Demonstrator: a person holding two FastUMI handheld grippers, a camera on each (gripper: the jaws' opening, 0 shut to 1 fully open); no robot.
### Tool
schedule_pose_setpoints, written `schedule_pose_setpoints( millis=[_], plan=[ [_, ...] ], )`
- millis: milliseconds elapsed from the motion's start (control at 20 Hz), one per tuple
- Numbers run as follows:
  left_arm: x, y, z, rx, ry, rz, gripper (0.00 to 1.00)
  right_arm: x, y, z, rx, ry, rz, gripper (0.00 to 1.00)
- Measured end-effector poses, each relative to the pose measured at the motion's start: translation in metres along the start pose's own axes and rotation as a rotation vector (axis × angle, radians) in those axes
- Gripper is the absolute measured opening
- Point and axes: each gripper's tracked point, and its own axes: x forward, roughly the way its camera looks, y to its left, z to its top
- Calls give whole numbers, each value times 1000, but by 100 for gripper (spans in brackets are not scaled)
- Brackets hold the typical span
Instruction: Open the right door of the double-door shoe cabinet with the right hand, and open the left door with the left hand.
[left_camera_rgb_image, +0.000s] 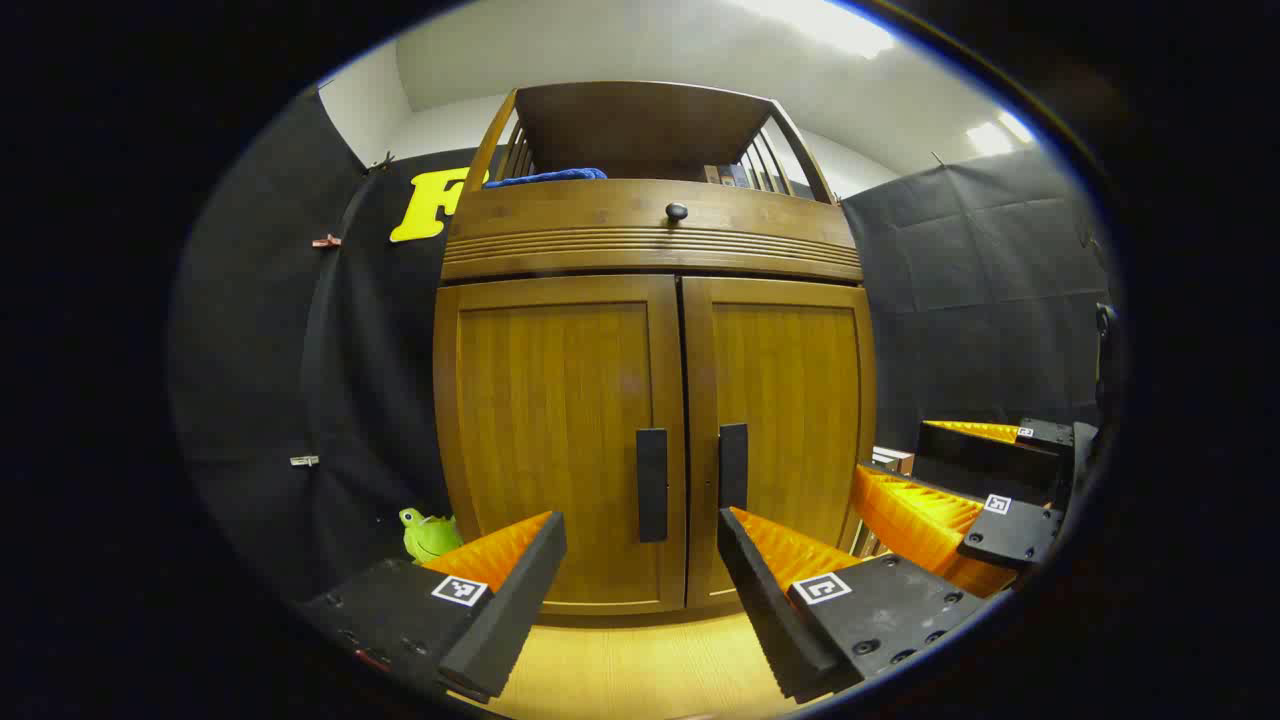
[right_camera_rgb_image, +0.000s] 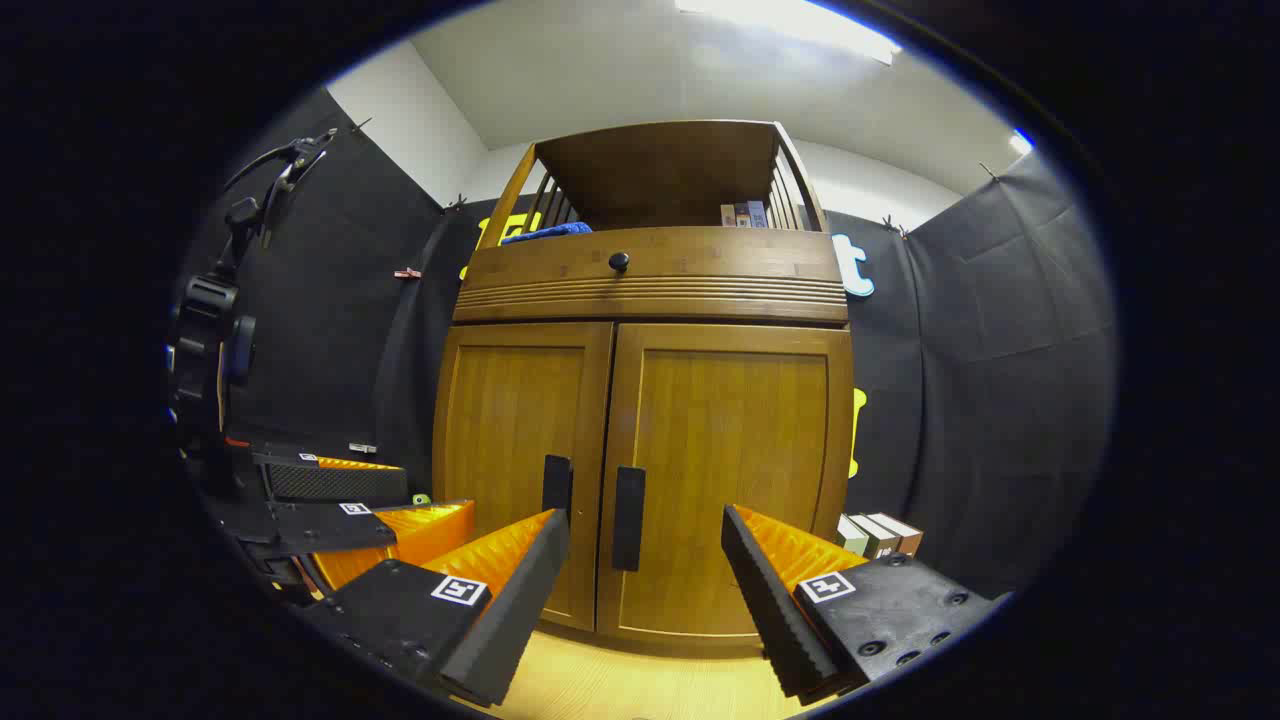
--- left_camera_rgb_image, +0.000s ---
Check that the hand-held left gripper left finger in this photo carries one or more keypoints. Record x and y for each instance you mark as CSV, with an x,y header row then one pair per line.
x,y
505,610

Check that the blue cloth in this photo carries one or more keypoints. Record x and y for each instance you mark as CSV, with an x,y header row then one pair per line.
x,y
545,178

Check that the light wooden rack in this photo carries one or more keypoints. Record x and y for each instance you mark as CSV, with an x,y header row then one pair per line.
x,y
893,460

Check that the wooden drawer with black knob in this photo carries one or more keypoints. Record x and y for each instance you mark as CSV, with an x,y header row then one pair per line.
x,y
600,225

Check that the row of books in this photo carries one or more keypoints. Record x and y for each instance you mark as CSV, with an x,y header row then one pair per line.
x,y
725,175

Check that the wooden double-door shoe cabinet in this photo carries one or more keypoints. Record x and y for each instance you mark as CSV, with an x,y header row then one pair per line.
x,y
640,130

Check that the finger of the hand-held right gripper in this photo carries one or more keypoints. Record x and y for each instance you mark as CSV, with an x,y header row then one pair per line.
x,y
1010,535
985,458

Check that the wooden shoe cabinet door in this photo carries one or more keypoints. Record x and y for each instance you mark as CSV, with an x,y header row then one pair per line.
x,y
550,420
790,400

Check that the black backdrop cloth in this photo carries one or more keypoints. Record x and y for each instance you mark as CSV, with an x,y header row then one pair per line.
x,y
260,350

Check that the small ceiling light panel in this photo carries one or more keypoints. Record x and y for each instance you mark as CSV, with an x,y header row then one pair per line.
x,y
995,133

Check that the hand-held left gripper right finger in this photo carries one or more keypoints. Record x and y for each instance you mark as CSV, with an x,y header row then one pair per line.
x,y
765,610

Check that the green frog plush toy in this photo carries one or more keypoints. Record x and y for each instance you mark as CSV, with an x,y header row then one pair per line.
x,y
430,537

